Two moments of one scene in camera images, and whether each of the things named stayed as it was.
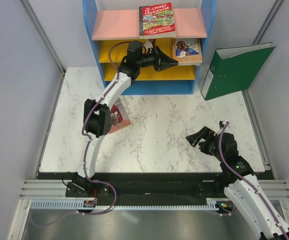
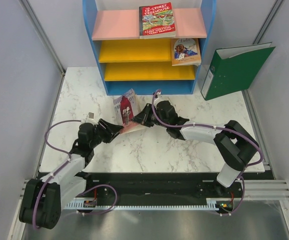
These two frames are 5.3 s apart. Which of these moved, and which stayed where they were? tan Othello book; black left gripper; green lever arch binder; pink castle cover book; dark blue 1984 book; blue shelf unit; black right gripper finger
Moved: black right gripper finger; black left gripper; pink castle cover book
Stayed: blue shelf unit; tan Othello book; dark blue 1984 book; green lever arch binder
